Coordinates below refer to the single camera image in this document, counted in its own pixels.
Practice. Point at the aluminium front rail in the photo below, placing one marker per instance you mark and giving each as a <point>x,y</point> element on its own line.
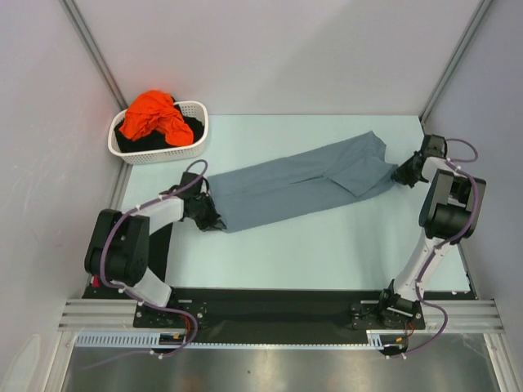
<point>469,316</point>

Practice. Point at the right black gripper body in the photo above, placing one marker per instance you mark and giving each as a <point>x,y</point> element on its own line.
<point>407,172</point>

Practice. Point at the orange t-shirt in basket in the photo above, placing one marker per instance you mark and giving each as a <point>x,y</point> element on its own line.
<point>155,111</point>

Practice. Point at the left aluminium corner post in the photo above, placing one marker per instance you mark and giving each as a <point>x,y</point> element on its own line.
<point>92,48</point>

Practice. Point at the black garment in basket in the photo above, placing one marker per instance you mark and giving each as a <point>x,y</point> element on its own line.
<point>154,140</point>

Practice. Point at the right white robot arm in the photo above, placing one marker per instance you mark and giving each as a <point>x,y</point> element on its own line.
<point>449,214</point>

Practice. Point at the grey-blue t-shirt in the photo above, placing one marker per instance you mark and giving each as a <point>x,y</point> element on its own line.
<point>331,176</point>

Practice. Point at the folded black t-shirt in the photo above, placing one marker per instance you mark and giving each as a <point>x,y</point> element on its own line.
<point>159,253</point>

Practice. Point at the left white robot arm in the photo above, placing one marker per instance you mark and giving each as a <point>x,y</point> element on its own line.
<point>164,210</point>

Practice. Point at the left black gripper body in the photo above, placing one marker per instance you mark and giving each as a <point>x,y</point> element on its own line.
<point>201,215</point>

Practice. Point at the white slotted cable duct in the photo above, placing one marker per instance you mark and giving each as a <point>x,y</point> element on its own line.
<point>170,341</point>

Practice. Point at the red folded garment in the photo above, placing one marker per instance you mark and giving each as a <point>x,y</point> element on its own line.
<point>95,281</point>

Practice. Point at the aluminium corner post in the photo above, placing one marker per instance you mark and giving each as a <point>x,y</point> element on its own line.
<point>92,48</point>
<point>473,27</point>

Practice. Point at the white plastic laundry basket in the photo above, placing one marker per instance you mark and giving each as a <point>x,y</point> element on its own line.
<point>189,108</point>

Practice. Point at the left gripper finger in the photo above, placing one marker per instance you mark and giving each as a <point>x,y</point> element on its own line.
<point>215,220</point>
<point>206,227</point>

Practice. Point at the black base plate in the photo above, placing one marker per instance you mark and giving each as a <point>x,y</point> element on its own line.
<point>267,317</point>

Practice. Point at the right aluminium corner post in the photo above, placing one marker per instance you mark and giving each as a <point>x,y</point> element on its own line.
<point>473,27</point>

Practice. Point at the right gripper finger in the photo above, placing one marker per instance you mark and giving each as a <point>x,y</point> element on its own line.
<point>410,182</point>
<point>405,171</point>

